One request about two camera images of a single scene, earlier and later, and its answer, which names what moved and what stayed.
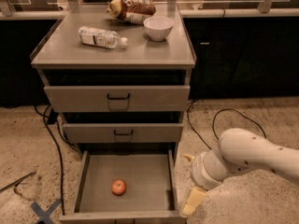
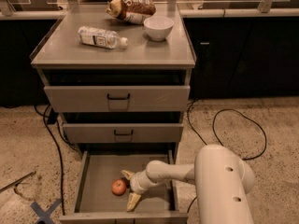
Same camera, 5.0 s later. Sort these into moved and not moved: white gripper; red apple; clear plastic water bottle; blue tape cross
Moved: white gripper
Not moved: red apple; blue tape cross; clear plastic water bottle
